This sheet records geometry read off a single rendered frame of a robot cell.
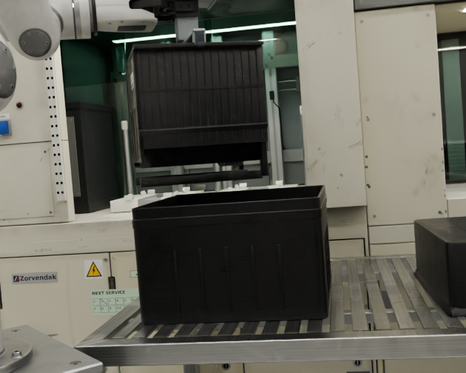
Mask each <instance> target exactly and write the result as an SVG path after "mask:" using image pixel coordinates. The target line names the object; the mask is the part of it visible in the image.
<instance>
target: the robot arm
mask: <svg viewBox="0 0 466 373"><path fill-rule="evenodd" d="M72 1H73V4H72ZM73 9H74V13H73ZM174 16H175V17H174ZM198 16H199V6H198V0H0V112H1V111H2V110H3V109H4V108H5V107H6V106H7V105H8V104H9V102H10V100H11V99H12V97H13V95H14V92H15V89H16V80H17V75H16V65H15V62H14V58H13V55H12V53H11V51H10V48H9V47H8V45H7V42H8V41H9V42H10V43H11V44H12V46H13V47H14V48H15V49H16V51H17V52H18V53H20V54H21V55H22V56H24V57H25V58H28V59H29V60H34V61H42V60H45V59H47V58H49V57H51V56H52V55H53V54H54V53H55V52H56V50H57V49H58V46H59V44H60V40H67V39H88V38H91V33H92V32H94V36H97V35H98V31H102V32H120V33H149V32H152V31H153V30H154V28H155V26H156V24H157V23H158V22H172V23H174V22H175V18H178V17H198ZM74 18H75V21H74ZM75 35H76V38H75ZM32 356H33V347H32V344H31V343H30V342H28V341H27V340H23V339H20V338H16V337H3V333H2V325H1V310H0V373H9V372H12V371H14V370H16V369H18V368H19V367H21V366H23V365H24V364H25V363H27V362H28V361H29V360H30V359H31V358H32Z"/></svg>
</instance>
